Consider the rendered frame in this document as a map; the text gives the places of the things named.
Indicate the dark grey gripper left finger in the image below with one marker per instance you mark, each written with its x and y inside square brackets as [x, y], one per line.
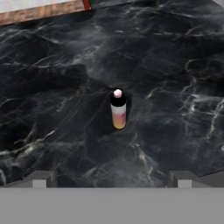
[40, 178]

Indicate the small black pink-capped bottle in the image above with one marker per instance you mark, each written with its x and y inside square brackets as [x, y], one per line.
[118, 112]

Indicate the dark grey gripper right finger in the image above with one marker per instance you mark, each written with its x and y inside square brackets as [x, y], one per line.
[186, 178]

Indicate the wooden stool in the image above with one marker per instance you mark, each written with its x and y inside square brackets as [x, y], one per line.
[43, 10]

